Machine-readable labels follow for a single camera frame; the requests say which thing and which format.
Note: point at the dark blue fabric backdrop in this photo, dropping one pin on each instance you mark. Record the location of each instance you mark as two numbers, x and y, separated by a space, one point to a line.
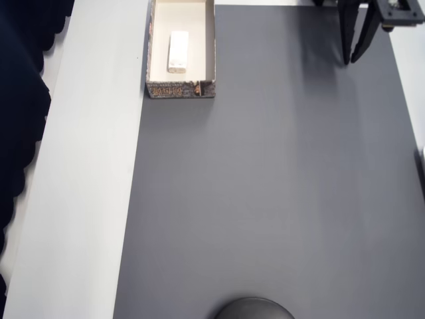
16 99

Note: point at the black gripper camera mount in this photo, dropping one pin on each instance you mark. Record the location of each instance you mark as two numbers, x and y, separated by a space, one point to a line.
403 18

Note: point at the white rectangular block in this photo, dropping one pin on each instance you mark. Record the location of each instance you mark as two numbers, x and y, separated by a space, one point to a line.
178 51

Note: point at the printed cardboard box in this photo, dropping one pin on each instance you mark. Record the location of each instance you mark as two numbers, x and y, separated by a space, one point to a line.
181 91

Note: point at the grey table mat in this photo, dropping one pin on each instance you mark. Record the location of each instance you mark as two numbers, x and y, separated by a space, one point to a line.
265 182

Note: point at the round black stand base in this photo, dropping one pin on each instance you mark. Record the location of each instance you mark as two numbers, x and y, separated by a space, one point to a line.
255 309

